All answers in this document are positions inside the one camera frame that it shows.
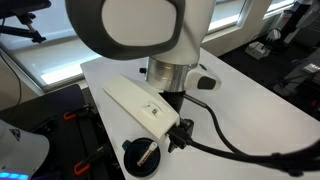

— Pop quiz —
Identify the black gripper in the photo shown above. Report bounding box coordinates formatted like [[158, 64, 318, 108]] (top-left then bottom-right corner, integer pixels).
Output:
[[159, 89, 195, 154]]

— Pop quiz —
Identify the orange sharpie marker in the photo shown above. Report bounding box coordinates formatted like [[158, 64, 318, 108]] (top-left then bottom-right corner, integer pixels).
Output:
[[136, 142, 158, 168]]

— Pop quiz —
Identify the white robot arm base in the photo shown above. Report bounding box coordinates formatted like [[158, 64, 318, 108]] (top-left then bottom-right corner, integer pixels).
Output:
[[0, 119, 51, 180]]

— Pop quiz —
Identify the dark teal mug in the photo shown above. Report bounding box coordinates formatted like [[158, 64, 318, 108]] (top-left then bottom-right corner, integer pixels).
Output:
[[121, 137, 162, 180]]

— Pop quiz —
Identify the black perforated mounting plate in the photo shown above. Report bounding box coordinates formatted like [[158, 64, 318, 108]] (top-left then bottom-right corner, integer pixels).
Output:
[[0, 83, 113, 180]]

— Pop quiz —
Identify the white floor device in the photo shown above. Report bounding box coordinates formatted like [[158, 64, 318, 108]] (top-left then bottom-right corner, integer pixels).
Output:
[[245, 40, 272, 61]]

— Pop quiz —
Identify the grey equipment stand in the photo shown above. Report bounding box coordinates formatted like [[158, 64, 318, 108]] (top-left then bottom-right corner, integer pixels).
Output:
[[273, 49, 320, 98]]

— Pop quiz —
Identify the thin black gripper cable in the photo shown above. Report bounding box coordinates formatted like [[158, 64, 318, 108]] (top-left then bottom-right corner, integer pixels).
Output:
[[183, 93, 242, 155]]

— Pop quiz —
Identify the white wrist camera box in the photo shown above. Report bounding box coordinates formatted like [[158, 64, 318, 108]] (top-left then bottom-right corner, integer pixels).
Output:
[[101, 73, 181, 141]]

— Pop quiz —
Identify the thick black camera cable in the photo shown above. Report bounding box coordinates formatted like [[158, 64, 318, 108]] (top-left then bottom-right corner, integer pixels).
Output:
[[166, 128, 320, 178]]

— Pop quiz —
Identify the black clamp orange handle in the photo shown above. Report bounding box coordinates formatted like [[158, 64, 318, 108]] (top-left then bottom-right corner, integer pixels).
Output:
[[73, 143, 109, 177], [63, 104, 94, 122]]

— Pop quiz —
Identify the thin black wall cable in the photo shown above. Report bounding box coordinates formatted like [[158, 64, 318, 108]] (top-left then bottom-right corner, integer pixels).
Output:
[[0, 53, 23, 108]]

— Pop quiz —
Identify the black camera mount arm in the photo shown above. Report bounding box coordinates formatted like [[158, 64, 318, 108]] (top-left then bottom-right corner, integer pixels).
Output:
[[0, 0, 53, 44]]

